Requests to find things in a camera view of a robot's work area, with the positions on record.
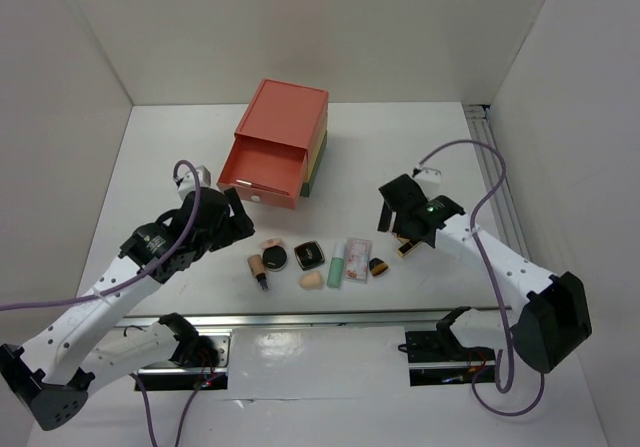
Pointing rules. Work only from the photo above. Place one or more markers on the front aluminium rail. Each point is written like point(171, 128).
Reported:
point(314, 319)

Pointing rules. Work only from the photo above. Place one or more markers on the pink powder puff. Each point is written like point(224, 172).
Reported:
point(273, 242)

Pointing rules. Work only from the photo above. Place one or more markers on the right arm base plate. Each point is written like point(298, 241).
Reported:
point(432, 363)

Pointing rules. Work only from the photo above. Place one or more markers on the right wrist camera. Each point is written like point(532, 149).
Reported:
point(429, 179)

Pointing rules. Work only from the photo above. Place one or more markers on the beige foundation bottle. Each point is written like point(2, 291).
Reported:
point(258, 271)

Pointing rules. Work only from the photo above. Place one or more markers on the mint green bottle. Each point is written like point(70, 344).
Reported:
point(336, 267)

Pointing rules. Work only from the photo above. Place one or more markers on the red top drawer unit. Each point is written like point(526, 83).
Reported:
point(275, 143)

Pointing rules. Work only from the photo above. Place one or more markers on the yellow drawer unit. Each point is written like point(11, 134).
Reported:
point(317, 146)

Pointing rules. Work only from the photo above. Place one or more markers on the peach makeup sponge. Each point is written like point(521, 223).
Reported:
point(311, 281)

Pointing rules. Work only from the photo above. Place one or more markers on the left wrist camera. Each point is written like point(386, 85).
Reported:
point(185, 183)

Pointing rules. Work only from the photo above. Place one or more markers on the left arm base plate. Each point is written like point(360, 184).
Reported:
point(208, 365)

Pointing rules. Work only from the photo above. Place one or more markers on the green bottom drawer unit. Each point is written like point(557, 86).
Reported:
point(308, 184)

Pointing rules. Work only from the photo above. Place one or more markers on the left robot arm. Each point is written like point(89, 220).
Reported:
point(56, 372)

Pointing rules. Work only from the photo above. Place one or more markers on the black square gold compact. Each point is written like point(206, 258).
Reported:
point(309, 255)

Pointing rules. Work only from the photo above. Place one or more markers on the black gold lipstick box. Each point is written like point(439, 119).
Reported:
point(407, 247)

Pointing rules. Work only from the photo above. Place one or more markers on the black orange makeup brush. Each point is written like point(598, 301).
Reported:
point(377, 267)

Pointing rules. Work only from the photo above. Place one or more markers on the aluminium table rail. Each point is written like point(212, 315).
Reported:
point(502, 206)

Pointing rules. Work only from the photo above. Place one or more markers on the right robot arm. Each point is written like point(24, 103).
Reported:
point(491, 297)

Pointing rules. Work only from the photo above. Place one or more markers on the black round cushion compact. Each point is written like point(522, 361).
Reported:
point(275, 258)

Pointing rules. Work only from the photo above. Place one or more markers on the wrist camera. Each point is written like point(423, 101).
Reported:
point(429, 179)
point(185, 183)

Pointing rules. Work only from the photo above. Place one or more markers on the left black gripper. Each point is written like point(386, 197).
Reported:
point(242, 221)

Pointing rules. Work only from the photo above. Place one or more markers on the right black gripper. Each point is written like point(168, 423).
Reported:
point(386, 217)

